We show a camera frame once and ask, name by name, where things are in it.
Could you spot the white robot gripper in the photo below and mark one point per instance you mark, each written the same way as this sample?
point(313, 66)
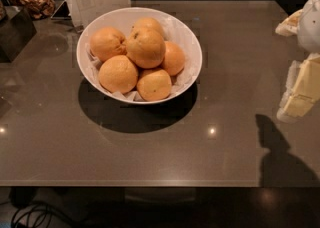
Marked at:
point(310, 27)

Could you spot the orange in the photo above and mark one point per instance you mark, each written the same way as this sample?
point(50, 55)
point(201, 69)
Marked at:
point(154, 84)
point(106, 43)
point(151, 23)
point(174, 59)
point(145, 47)
point(118, 74)

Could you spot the white paper liner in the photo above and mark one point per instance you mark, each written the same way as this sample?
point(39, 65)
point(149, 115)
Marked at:
point(181, 82)

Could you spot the dark box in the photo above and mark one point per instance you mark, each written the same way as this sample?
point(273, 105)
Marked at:
point(16, 30)

